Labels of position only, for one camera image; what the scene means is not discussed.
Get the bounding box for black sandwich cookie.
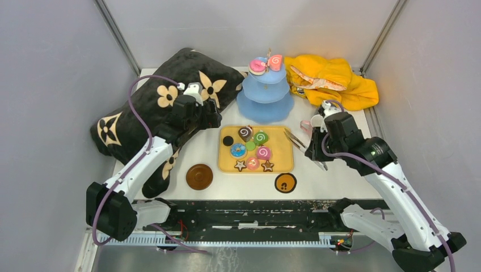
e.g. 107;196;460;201
222;135;234;147

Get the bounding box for chocolate swirl roll cake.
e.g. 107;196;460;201
238;125;253;142

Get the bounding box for metal serving tongs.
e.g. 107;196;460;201
284;129;328;171

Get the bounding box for pink frosted donut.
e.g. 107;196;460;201
248;59;267;76

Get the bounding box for star cookie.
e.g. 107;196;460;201
261;160;275;172
234;160;247;172

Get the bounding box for salmon swirl cake slice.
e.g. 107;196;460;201
267;54;283;72

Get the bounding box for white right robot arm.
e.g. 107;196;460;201
305;112;466;271

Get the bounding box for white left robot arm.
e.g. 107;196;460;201
86;95;222;241

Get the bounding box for blue frosted donut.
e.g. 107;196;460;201
230;143;247;159

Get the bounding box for yellow serving tray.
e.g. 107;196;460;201
218;126;294;174

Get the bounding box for pink mug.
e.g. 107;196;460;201
299;114;327;135

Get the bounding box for green macaron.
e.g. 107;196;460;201
245;141;256;151

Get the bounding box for green swirl roll cake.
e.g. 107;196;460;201
253;130;269;146

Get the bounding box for blue three-tier cake stand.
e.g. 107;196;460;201
236;49;294;124

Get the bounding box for pink round candy cake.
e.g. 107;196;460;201
246;157;260;171

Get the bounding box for pink swirl roll cake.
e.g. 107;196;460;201
256;146;272;161

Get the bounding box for brown round coaster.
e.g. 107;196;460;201
185;164;213;190

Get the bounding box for yellow garment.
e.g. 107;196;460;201
284;54;379;111

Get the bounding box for black floral plush pillow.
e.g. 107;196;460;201
90;48;249;199

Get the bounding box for yellow black round coaster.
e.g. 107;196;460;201
274;173;297;194

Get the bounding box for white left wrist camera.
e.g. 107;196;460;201
183;82;203;105

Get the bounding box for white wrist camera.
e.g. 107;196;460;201
317;101;344;120
183;82;203;105

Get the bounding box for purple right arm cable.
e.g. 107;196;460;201
321;99;456;272

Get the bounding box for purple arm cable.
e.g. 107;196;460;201
91;75;185;247
321;99;456;272

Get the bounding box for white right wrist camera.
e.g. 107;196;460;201
317;101;344;120

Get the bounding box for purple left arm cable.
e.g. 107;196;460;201
91;75;185;247

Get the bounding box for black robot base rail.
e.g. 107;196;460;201
160;200;351;242

